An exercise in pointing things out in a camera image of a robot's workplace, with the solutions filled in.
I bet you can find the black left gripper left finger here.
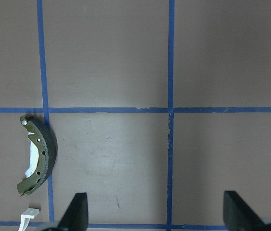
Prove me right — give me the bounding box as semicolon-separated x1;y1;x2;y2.
57;192;88;231

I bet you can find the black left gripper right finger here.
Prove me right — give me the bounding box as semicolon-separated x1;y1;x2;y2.
223;191;266;231

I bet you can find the green brake shoe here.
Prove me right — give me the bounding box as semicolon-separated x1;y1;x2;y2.
17;115;57;195

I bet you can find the white curved plastic bracket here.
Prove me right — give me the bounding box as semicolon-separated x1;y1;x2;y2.
18;208;40;231

